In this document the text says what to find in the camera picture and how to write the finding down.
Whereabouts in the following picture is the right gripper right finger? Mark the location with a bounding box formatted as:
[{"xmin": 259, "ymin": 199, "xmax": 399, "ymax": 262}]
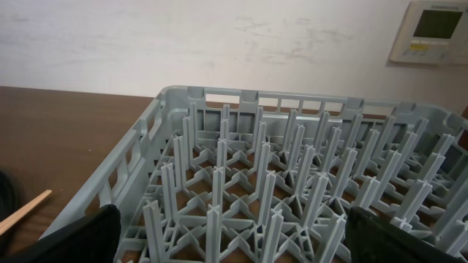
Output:
[{"xmin": 345, "ymin": 207, "xmax": 461, "ymax": 263}]

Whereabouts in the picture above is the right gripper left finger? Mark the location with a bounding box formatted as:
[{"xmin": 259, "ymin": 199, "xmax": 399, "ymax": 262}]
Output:
[{"xmin": 1, "ymin": 205, "xmax": 121, "ymax": 263}]

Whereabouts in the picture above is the wooden chopstick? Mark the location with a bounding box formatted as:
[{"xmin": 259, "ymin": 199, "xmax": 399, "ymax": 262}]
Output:
[{"xmin": 1, "ymin": 189, "xmax": 52, "ymax": 235}]

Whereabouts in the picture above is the grey dishwasher rack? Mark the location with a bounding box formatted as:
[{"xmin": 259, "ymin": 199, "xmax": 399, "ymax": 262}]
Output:
[{"xmin": 47, "ymin": 86, "xmax": 467, "ymax": 262}]

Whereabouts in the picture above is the round black serving tray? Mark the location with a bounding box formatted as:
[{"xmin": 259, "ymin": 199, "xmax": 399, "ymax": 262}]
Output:
[{"xmin": 1, "ymin": 170, "xmax": 20, "ymax": 256}]

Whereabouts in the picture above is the wall control panel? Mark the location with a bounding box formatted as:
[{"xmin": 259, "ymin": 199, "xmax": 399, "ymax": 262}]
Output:
[{"xmin": 389, "ymin": 0, "xmax": 467, "ymax": 66}]

